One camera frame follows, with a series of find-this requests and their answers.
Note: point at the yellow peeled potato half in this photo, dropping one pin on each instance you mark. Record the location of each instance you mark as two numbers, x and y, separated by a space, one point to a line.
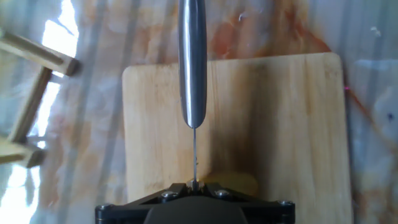
231 182

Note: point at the wooden knife rack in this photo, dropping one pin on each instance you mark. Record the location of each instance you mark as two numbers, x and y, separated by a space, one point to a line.
30 102

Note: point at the orange marble pattern mat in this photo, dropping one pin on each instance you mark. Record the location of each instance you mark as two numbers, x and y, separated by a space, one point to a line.
93 109

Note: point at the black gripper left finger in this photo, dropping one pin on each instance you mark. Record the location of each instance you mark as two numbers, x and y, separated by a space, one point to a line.
124 213

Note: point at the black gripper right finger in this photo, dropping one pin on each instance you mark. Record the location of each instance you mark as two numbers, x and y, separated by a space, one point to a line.
270 213

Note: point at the wooden cutting board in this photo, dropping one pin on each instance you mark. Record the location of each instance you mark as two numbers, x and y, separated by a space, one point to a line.
280 124

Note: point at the steel kitchen knife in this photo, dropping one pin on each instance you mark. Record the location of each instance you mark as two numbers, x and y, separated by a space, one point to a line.
192 62

